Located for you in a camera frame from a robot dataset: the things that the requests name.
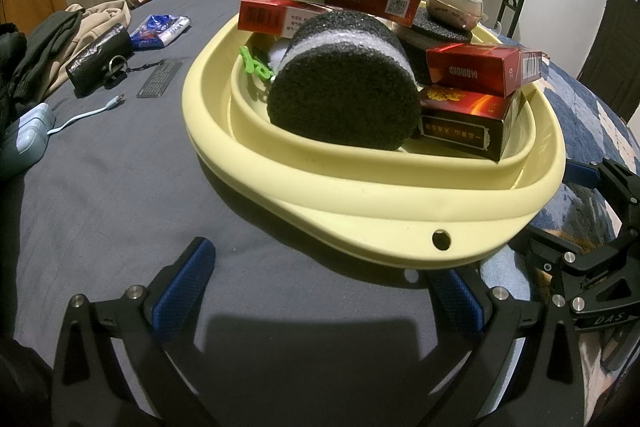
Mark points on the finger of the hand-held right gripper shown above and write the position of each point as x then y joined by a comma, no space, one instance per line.
582,172
555,249

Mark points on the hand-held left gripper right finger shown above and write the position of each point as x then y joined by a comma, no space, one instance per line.
460,302

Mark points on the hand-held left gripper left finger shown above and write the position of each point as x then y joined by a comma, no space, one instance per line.
182,292

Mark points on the dark red box gold print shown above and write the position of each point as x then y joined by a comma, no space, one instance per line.
460,122

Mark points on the yellow plastic basin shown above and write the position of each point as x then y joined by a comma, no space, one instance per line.
350,207

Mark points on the long red carton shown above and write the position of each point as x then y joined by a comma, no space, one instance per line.
470,67

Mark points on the plain dark foam cylinder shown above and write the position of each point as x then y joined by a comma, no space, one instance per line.
435,31

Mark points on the beige ceramic pot with lid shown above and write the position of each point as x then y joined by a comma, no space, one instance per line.
452,2

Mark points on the green plastic tag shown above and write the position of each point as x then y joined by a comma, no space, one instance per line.
250,62

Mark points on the dark foam cylinder white band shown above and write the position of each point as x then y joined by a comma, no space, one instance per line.
340,92

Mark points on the small red box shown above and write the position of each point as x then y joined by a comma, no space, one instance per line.
265,17

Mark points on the grey bed sheet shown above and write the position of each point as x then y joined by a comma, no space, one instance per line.
125,207

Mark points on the dark room door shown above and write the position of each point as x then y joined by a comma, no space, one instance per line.
615,32

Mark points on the grey mesh strip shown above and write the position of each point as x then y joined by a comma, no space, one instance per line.
160,79

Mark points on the light blue charger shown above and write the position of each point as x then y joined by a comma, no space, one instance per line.
25,137

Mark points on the blue tissue packet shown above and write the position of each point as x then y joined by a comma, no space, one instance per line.
160,32

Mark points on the dark green jacket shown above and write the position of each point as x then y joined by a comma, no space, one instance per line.
40,52

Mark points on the beige clothing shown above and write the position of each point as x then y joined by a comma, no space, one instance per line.
102,14

